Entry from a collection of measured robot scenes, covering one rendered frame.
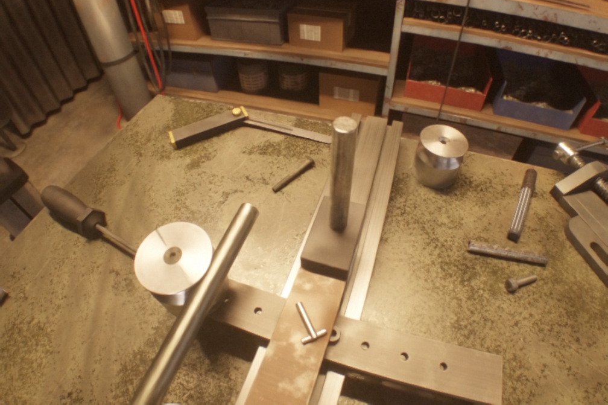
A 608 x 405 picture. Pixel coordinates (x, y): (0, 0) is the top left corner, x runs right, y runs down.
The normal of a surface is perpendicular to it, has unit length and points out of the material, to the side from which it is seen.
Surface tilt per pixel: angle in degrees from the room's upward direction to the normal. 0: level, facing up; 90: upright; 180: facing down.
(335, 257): 0
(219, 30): 90
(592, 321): 0
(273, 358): 0
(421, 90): 90
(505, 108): 90
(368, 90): 91
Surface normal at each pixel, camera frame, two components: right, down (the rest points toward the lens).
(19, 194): 0.89, 0.29
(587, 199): -0.05, -0.70
